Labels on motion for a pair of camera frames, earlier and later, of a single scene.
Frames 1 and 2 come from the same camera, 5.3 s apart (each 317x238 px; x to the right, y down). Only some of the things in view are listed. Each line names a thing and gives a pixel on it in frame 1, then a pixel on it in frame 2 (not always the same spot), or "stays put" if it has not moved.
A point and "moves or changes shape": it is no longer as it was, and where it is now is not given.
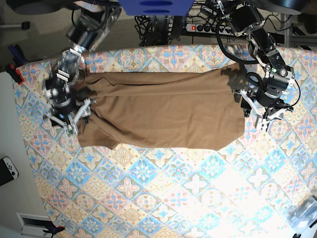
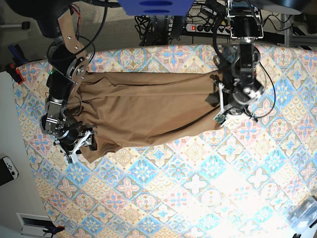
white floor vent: [34, 224] stays put
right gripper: [263, 111] -> [233, 103]
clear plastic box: [303, 214] stays put
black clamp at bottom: [53, 230] stays put
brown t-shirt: [202, 110] moves or changes shape
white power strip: [209, 29] stays put
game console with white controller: [8, 171] stays put
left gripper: [69, 115] -> [69, 141]
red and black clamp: [15, 73] stays put
